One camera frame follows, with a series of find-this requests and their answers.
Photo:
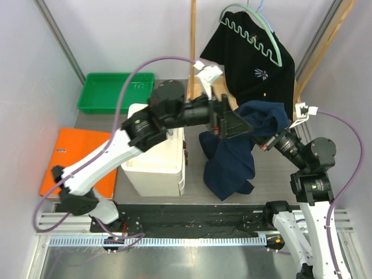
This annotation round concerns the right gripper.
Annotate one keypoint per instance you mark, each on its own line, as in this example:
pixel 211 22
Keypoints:
pixel 268 141

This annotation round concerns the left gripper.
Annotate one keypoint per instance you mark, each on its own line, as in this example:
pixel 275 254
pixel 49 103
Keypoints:
pixel 224 123

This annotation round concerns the navy blue t shirt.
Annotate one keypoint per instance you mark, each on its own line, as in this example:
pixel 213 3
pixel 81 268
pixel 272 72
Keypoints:
pixel 230 165

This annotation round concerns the black t shirt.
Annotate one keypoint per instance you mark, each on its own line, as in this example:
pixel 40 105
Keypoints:
pixel 245 51

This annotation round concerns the light blue wire hanger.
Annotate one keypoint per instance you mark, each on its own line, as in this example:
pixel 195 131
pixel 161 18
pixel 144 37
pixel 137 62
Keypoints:
pixel 259 12

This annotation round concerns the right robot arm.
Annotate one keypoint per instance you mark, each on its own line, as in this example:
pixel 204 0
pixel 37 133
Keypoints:
pixel 318 254

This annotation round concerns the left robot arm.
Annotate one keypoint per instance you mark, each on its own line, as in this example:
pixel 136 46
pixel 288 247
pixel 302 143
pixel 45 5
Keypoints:
pixel 146 128

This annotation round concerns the wooden clothes rack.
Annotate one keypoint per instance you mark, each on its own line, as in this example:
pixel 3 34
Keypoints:
pixel 322 39

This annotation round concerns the white drawer box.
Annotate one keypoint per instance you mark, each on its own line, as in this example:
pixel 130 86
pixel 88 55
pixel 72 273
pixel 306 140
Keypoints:
pixel 161 170

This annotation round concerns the green plastic tray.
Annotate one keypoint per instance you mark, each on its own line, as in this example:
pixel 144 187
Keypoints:
pixel 101 91

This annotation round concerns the orange binder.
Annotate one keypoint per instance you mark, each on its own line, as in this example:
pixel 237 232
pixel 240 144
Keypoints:
pixel 71 146

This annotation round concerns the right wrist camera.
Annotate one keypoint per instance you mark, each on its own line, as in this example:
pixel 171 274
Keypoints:
pixel 302 113

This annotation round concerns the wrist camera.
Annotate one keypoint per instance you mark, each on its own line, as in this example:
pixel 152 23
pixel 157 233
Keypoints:
pixel 302 113
pixel 206 76

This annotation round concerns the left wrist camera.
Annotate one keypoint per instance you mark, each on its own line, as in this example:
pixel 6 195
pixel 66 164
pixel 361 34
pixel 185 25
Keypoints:
pixel 206 76

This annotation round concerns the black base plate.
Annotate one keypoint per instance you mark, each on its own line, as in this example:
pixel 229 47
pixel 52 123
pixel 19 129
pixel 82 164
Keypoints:
pixel 191 221

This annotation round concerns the white cable duct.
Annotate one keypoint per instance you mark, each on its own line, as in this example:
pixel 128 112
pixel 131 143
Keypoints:
pixel 105 241

